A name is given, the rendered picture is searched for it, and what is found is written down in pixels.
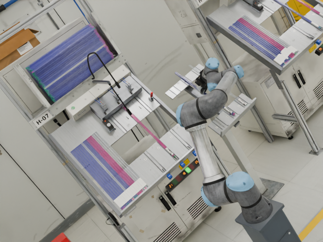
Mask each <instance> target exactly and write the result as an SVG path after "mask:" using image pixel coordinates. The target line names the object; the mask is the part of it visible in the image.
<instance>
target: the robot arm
mask: <svg viewBox="0 0 323 242"><path fill-rule="evenodd" d="M219 64H220V63H219V61H218V59H216V58H213V57H212V58H209V59H208V60H207V62H206V64H205V67H204V69H203V70H202V71H200V72H199V73H200V75H199V76H198V77H197V78H196V80H195V83H196V84H197V85H198V86H200V87H198V86H197V90H199V91H200V93H201V94H204V92H206V91H207V90H209V91H210V93H208V94H206V95H203V96H201V97H198V98H196V99H193V100H191V101H188V102H185V103H183V104H181V105H179V106H178V108H177V110H176V119H177V122H178V124H179V125H180V126H181V127H184V128H185V130H186V131H187V132H189V134H190V137H191V140H192V143H193V146H194V149H195V152H196V155H197V158H198V161H199V164H200V167H201V171H202V174H203V177H204V180H203V182H202V183H203V186H202V187H201V196H202V198H203V200H204V202H205V203H206V204H207V205H208V206H210V207H216V206H223V205H227V204H232V203H236V202H238V203H239V204H240V206H241V210H242V215H243V218H244V219H245V221H246V222H248V223H250V224H257V223H260V222H263V221H264V220H266V219H267V218H268V217H269V216H270V215H271V213H272V211H273V205H272V204H271V202H270V201H269V200H268V199H267V198H266V197H264V196H263V195H262V194H261V193H260V191H259V189H258V188H257V186H256V184H255V183H254V180H253V179H252V178H251V177H250V175H249V174H248V173H246V172H243V171H238V172H234V173H232V175H229V176H228V177H227V179H226V178H225V176H224V175H222V174H221V173H220V170H219V167H218V164H217V161H216V158H215V155H214V151H213V148H212V145H211V142H210V139H209V136H208V133H207V130H206V125H207V121H206V120H207V119H209V118H212V117H213V116H215V115H216V114H217V113H218V112H219V111H220V110H221V109H222V108H223V107H224V106H225V104H226V103H227V100H228V95H229V93H230V91H231V90H232V88H233V86H234V85H235V83H236V81H237V79H240V78H242V77H243V76H244V71H243V69H242V67H241V66H240V65H236V66H233V67H231V68H229V69H226V70H224V71H222V72H219V71H218V67H219Z"/></svg>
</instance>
